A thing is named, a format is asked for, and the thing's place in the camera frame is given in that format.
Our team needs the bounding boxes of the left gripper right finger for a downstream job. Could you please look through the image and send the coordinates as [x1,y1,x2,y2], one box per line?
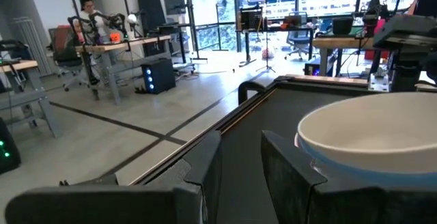
[261,130,437,224]

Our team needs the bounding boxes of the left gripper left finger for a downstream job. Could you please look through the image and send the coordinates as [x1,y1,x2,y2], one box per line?
[5,130,223,224]

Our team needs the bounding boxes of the light blue bowl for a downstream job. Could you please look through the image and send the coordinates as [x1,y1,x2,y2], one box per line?
[296,138,437,188]

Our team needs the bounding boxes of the white bowl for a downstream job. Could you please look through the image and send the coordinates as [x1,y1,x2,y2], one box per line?
[295,92,437,177]

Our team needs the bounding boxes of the black computer tower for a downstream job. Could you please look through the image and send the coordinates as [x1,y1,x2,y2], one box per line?
[0,117,22,176]

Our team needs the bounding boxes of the wooden desk grey legs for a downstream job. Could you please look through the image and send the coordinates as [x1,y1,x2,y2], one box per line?
[74,34,172,106]
[0,59,63,139]

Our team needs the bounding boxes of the black tower blue lights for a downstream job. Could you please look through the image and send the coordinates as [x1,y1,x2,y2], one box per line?
[141,58,177,95]

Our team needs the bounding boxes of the black tripod stand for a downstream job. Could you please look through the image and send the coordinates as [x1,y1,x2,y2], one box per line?
[255,0,277,74]

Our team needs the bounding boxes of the blue grey office chair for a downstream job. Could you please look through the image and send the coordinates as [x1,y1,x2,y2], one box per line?
[285,11,314,61]

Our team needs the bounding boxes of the wooden desk white legs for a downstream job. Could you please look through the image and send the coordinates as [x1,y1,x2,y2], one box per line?
[312,35,376,78]

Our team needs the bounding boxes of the grey orange office chair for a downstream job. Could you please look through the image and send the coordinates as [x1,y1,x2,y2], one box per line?
[47,25,90,92]

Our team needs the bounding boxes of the black bin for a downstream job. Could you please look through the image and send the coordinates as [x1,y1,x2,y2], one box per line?
[331,16,354,36]

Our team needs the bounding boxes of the black perforated box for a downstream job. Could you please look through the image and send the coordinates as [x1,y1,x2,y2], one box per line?
[240,7,264,32]

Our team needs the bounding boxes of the white ribbed panel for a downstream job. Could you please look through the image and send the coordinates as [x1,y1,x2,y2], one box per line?
[10,16,52,77]

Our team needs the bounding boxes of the seated person in white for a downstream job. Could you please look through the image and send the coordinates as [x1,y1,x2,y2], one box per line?
[64,0,130,85]

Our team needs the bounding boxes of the black desk robot arms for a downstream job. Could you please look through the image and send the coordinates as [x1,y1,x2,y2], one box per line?
[68,12,128,46]

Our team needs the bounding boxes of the white board panel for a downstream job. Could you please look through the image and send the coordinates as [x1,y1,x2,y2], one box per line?
[189,0,219,27]

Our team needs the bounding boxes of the large black panel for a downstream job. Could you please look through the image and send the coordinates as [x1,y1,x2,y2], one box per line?
[137,0,167,34]

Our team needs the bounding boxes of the black frame handle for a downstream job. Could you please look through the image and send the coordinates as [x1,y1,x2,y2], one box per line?
[238,80,268,105]

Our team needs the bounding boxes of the black table frame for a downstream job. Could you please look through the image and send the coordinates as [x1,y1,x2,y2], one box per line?
[61,75,371,187]

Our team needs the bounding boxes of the black wall monitor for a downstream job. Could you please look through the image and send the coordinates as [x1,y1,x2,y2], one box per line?
[163,0,187,16]

